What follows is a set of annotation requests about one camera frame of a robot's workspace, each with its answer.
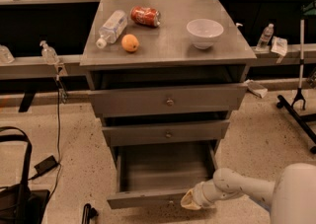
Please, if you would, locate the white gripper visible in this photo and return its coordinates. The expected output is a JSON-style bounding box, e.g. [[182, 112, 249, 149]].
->
[[181, 181, 217, 210]]

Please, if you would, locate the grey bottom drawer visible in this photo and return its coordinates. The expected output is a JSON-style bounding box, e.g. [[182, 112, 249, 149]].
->
[[108, 141, 217, 209]]

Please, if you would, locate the grey drawer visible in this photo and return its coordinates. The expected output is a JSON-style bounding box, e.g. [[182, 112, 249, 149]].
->
[[89, 84, 247, 117], [108, 141, 217, 209], [103, 119, 229, 147]]

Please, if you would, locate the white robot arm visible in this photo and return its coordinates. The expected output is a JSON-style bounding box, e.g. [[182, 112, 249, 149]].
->
[[181, 163, 316, 224]]

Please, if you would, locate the grey middle drawer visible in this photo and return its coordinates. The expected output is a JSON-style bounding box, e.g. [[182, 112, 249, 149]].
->
[[103, 119, 229, 147]]

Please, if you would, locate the grey top drawer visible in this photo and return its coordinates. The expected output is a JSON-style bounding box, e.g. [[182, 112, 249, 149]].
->
[[89, 84, 247, 117]]

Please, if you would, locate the grey wooden drawer cabinet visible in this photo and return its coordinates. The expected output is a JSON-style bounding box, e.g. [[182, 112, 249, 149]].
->
[[79, 0, 258, 170]]

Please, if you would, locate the black power adapter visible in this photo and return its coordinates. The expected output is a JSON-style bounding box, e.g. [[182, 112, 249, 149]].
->
[[35, 155, 58, 176]]

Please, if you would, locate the black stand base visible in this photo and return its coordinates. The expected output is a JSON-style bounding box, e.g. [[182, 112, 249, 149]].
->
[[276, 92, 316, 154]]

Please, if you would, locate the orange fruit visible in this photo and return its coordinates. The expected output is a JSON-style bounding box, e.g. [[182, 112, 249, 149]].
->
[[121, 35, 139, 52]]

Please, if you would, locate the white ceramic bowl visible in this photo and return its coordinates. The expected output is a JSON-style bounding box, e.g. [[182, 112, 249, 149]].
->
[[187, 19, 224, 49]]

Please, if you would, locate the white paper packet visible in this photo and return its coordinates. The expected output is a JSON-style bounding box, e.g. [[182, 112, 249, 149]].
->
[[271, 37, 287, 56]]

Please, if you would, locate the red soda can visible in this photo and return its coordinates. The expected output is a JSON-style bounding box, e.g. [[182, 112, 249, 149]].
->
[[130, 6, 161, 28]]

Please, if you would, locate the small water bottle on ledge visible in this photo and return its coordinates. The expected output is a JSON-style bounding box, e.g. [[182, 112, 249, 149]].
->
[[256, 24, 274, 51]]

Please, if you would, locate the clear plastic water bottle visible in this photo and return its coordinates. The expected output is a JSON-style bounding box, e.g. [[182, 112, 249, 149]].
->
[[96, 10, 127, 48]]

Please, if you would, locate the clear hand sanitizer bottle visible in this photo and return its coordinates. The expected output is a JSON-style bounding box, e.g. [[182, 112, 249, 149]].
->
[[39, 40, 60, 65]]

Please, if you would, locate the white stand pole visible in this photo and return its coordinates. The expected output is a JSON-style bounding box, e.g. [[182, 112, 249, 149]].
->
[[290, 5, 307, 111]]

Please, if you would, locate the black bag with strap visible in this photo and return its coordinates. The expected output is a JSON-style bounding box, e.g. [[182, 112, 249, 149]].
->
[[0, 126, 51, 224]]

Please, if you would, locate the black power cable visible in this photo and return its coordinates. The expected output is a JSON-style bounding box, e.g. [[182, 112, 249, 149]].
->
[[45, 76, 64, 202]]

